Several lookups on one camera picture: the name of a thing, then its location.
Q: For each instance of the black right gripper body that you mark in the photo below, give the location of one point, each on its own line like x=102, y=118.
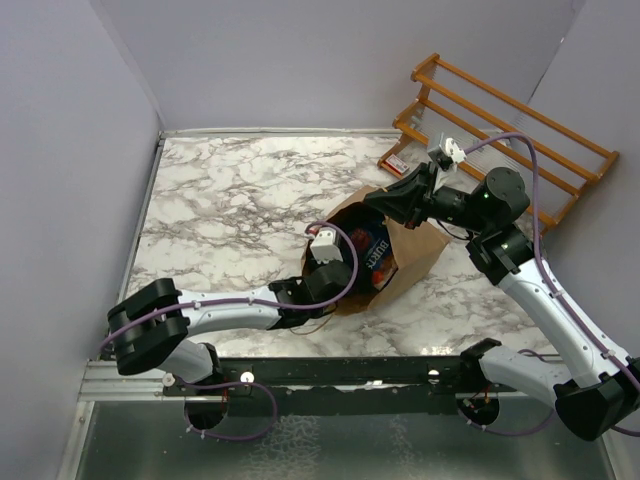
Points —
x=445, y=204

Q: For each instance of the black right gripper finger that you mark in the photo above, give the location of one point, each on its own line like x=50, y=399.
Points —
x=404, y=210
x=419, y=182

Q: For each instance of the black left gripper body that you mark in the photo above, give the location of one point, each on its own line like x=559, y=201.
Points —
x=321, y=264

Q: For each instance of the blue Burts chips bag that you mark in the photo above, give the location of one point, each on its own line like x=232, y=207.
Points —
x=373, y=245

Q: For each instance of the brown paper bag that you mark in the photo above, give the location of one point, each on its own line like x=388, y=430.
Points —
x=415, y=253

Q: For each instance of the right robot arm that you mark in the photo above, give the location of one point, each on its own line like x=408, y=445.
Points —
x=597, y=384

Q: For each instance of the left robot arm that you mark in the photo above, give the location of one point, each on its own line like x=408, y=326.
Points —
x=154, y=327

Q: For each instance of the small red white box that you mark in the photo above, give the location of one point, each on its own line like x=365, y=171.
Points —
x=395, y=164

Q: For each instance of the red snack packet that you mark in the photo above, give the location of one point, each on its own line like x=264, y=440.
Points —
x=381, y=277

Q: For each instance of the wooden two-tier rack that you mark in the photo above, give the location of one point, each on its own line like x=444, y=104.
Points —
x=504, y=131

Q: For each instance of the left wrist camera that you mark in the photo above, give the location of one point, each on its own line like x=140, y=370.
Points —
x=318, y=229

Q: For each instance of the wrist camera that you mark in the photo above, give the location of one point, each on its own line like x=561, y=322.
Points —
x=318, y=229
x=446, y=154

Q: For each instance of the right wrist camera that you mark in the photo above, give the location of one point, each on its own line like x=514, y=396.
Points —
x=446, y=154

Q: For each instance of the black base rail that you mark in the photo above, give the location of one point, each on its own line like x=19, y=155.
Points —
x=328, y=386

